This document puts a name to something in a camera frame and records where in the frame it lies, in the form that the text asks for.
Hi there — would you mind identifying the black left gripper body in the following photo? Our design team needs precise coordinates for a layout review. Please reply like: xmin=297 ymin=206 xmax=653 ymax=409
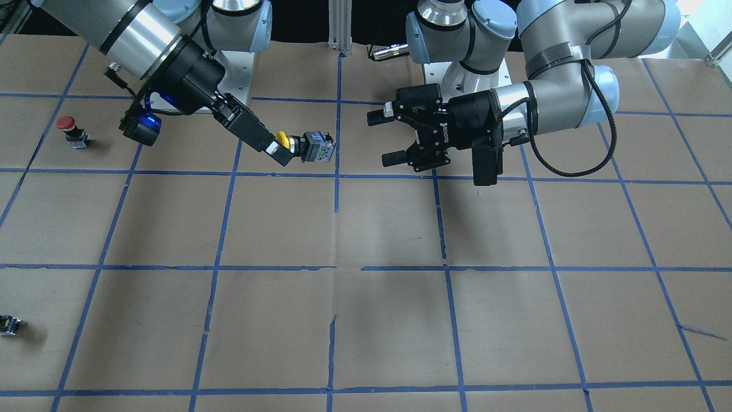
xmin=395 ymin=84 xmax=502 ymax=172

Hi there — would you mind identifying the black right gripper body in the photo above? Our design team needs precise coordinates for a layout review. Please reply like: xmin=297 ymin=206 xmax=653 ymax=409
xmin=150 ymin=35 xmax=253 ymax=124

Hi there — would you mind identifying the yellow push button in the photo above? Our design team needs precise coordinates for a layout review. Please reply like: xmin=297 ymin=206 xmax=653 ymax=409
xmin=274 ymin=131 xmax=336 ymax=163

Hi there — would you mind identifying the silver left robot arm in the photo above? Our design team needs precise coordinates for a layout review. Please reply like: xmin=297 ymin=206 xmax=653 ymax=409
xmin=368 ymin=1 xmax=681 ymax=186

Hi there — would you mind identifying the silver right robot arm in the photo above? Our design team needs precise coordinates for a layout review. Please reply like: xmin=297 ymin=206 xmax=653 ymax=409
xmin=33 ymin=1 xmax=293 ymax=166

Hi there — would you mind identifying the red push button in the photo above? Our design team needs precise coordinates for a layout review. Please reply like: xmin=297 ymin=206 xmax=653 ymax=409
xmin=55 ymin=116 xmax=89 ymax=149

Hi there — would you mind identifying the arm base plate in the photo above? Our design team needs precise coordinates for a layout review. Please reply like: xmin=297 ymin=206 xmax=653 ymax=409
xmin=423 ymin=60 xmax=512 ymax=101

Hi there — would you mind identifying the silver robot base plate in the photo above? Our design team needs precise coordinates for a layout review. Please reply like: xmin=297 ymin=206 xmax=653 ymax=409
xmin=215 ymin=50 xmax=258 ymax=104

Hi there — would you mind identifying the black wrist camera, left arm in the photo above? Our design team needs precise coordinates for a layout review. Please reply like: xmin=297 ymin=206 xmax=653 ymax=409
xmin=471 ymin=137 xmax=504 ymax=186

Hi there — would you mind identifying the black wrist camera, arm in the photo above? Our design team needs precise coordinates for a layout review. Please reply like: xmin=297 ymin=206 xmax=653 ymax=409
xmin=471 ymin=137 xmax=504 ymax=186
xmin=120 ymin=109 xmax=162 ymax=146

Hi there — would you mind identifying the black wrist camera, right arm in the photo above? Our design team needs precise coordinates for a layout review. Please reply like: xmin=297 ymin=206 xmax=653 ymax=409
xmin=120 ymin=109 xmax=162 ymax=146

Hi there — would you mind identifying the aluminium frame post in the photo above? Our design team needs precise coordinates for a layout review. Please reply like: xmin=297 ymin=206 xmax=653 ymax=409
xmin=328 ymin=0 xmax=352 ymax=54

